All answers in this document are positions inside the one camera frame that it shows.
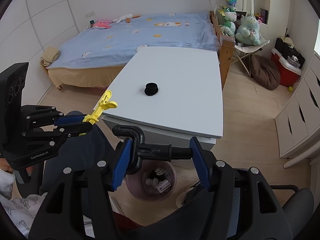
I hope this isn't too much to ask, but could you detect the yellow plastic clip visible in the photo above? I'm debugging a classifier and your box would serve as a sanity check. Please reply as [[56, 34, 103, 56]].
[[82, 89, 118, 125]]

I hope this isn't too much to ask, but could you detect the pink round trash bin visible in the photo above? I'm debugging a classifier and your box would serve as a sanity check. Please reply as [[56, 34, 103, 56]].
[[125, 160, 177, 202]]

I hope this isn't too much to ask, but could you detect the black storage bag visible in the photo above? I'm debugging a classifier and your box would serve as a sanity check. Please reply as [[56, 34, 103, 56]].
[[274, 37, 305, 69]]

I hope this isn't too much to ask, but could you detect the green dragon plush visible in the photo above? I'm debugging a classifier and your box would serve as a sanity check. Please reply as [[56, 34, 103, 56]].
[[219, 7, 237, 37]]

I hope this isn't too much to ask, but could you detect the red cooler box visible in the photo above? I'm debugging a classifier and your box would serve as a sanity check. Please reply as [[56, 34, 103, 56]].
[[271, 48, 302, 87]]

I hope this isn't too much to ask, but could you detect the blue blanket bed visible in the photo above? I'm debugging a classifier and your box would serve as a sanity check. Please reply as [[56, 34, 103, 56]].
[[46, 12, 220, 88]]

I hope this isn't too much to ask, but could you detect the white cabinet table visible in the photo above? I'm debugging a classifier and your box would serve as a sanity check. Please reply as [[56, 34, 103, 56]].
[[101, 47, 223, 150]]

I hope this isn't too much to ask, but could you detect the wooden bed frame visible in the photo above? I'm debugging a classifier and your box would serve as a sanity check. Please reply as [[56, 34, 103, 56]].
[[209, 11, 235, 89]]

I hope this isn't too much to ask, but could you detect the white drawer chest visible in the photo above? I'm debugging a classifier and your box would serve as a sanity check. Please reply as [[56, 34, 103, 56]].
[[276, 54, 320, 158]]

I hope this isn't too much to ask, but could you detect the teal unicorn plush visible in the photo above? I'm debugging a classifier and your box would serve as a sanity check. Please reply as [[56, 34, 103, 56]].
[[235, 11, 261, 46]]

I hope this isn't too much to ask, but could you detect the pink plush toy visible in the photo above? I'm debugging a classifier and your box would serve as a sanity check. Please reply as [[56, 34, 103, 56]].
[[92, 21, 112, 29]]

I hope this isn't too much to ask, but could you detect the white folding chair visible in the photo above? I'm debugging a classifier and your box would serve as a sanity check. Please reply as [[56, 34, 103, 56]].
[[213, 4, 270, 75]]

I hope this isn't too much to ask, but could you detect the brown bean bag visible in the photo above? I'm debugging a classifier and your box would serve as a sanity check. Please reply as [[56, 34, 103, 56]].
[[251, 55, 280, 90]]

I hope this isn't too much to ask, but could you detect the white goose plush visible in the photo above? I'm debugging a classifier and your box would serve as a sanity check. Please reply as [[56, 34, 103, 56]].
[[112, 14, 140, 24]]

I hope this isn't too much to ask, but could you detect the black round cap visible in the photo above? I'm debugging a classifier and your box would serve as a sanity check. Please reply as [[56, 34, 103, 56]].
[[144, 82, 159, 96]]

